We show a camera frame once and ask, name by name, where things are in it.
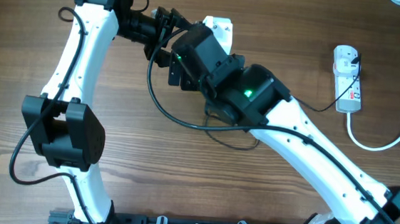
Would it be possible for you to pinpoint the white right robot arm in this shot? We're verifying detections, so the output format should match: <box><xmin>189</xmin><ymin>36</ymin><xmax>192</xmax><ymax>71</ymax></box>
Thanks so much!
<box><xmin>172</xmin><ymin>24</ymin><xmax>400</xmax><ymax>224</ymax></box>

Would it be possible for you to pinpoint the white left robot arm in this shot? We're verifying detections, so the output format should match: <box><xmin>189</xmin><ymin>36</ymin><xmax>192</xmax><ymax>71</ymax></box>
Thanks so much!
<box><xmin>21</xmin><ymin>0</ymin><xmax>190</xmax><ymax>224</ymax></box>

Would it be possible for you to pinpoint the black charger cable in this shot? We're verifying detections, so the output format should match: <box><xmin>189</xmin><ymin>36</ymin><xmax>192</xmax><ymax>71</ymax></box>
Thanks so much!
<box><xmin>201</xmin><ymin>43</ymin><xmax>362</xmax><ymax>161</ymax></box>

